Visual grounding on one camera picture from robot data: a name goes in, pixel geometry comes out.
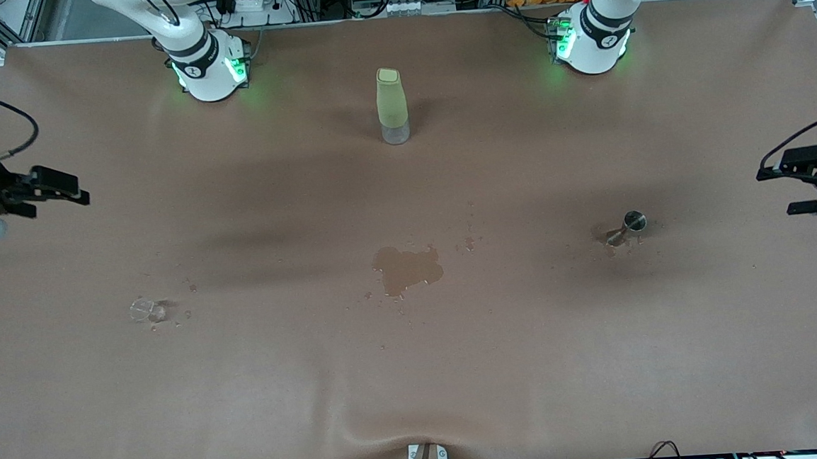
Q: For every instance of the clear glass beaker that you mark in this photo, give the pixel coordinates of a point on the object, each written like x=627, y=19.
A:
x=145, y=311

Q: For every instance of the brown table mat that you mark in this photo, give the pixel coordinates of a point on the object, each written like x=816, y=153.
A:
x=417, y=371

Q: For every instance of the steel double jigger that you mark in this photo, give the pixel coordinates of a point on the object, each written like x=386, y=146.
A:
x=635, y=220

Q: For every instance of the olive sleeved glass bottle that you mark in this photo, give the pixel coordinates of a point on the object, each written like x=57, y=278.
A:
x=391, y=99

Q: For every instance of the white power strip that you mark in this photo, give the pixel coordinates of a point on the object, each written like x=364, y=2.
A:
x=253, y=5

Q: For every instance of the spilled liquid puddle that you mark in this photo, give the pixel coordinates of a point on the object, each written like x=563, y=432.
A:
x=404, y=269

